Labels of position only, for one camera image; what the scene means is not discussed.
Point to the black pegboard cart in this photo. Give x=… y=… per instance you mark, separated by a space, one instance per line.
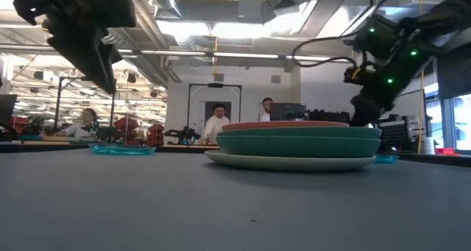
x=396 y=135

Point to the dark monitor screen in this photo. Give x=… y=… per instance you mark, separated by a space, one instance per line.
x=7 y=109

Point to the terracotta red plastic plate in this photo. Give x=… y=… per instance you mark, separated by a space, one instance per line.
x=285 y=125

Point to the large metal ceiling duct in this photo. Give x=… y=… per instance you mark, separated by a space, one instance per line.
x=254 y=8

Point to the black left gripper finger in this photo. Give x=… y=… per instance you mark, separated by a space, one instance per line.
x=112 y=65
x=79 y=59

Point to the black background robot arm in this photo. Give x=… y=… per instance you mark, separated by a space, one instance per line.
x=183 y=135

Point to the teal plastic plate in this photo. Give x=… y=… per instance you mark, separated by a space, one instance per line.
x=298 y=147

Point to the red equipment cover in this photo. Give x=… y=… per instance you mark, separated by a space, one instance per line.
x=126 y=127
x=156 y=134

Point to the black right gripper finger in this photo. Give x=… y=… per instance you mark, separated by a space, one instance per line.
x=358 y=111
x=375 y=115

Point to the ceiling strip light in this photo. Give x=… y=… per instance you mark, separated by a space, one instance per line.
x=243 y=54

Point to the clear blue plastic plate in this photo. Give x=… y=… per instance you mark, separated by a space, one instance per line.
x=387 y=158
x=122 y=149

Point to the pale green plastic plate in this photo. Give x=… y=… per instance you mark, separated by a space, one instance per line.
x=290 y=164

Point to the black desk equipment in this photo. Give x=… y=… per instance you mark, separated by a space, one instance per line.
x=329 y=116

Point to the black desk monitor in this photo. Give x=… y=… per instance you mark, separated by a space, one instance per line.
x=287 y=112

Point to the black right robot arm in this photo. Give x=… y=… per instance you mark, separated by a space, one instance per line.
x=441 y=19

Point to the white paper roll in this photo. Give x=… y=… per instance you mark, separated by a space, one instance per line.
x=429 y=145

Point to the black metal frame rig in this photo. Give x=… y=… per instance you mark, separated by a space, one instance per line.
x=215 y=85
x=58 y=104

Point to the white whiteboard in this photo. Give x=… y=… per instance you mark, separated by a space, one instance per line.
x=410 y=105

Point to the red plastic box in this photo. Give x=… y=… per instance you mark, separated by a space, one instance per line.
x=447 y=151

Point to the person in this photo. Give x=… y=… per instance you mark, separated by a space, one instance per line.
x=82 y=127
x=265 y=109
x=216 y=124

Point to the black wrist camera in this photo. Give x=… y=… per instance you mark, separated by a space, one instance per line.
x=355 y=76

